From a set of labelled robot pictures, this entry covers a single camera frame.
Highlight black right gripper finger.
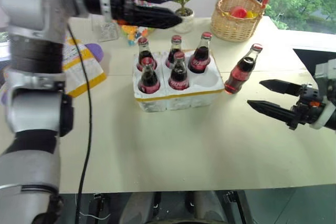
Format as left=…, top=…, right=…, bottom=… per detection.
left=259, top=79, right=303, bottom=96
left=247, top=100, right=297, bottom=123

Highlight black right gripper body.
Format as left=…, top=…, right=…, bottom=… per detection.
left=287, top=83, right=327, bottom=130

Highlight glass cola bottle red cap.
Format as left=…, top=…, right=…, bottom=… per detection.
left=187, top=31, right=213, bottom=74
left=165, top=35, right=183, bottom=69
left=224, top=43, right=264, bottom=95
left=138, top=57, right=161, bottom=95
left=136, top=37, right=158, bottom=71
left=167, top=51, right=191, bottom=92

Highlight white foam crate yellow tape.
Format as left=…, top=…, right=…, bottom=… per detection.
left=133, top=48, right=225, bottom=113

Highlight green plant in white pot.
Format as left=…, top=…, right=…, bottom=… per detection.
left=155, top=0, right=202, bottom=34

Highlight colourful small toys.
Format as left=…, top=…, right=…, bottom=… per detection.
left=117, top=0, right=156, bottom=47

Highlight black flat panel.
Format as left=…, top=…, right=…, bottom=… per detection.
left=292, top=48, right=336, bottom=77

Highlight purple soft object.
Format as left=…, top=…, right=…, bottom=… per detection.
left=85, top=42, right=104, bottom=62

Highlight red plastic toy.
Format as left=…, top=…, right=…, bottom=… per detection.
left=230, top=6, right=248, bottom=19

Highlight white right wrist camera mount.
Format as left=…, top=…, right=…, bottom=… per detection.
left=309, top=98, right=336, bottom=130

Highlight wicker basket with handle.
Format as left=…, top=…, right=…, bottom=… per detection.
left=210, top=0, right=271, bottom=42

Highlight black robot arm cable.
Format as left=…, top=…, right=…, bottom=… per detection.
left=67, top=23, right=93, bottom=224

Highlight thin white wire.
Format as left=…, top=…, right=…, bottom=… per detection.
left=78, top=211, right=111, bottom=221

